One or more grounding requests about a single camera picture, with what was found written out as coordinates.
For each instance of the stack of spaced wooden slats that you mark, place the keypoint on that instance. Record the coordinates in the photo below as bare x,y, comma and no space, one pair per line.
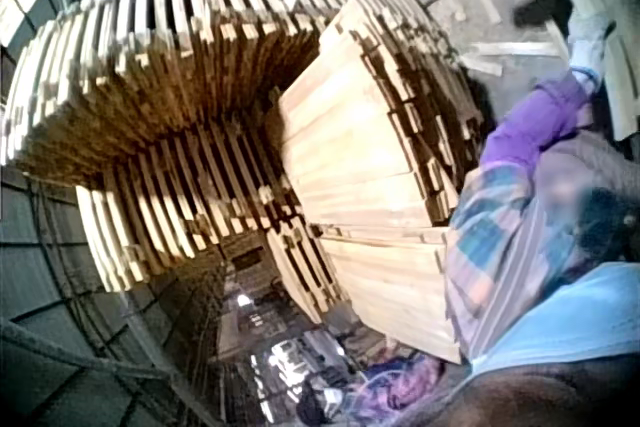
165,97

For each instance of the purple patterned cloth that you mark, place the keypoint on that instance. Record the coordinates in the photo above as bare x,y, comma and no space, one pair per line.
400,382

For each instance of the loose wooden planks heap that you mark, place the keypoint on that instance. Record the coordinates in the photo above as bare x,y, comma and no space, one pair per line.
500,54

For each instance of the person's left hand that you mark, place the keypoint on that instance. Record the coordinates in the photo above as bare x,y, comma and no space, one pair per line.
590,49

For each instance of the stack of flat wooden boards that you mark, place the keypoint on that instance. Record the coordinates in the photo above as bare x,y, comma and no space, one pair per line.
360,157

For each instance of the person's left fingers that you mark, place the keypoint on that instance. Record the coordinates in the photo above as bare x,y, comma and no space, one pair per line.
592,24

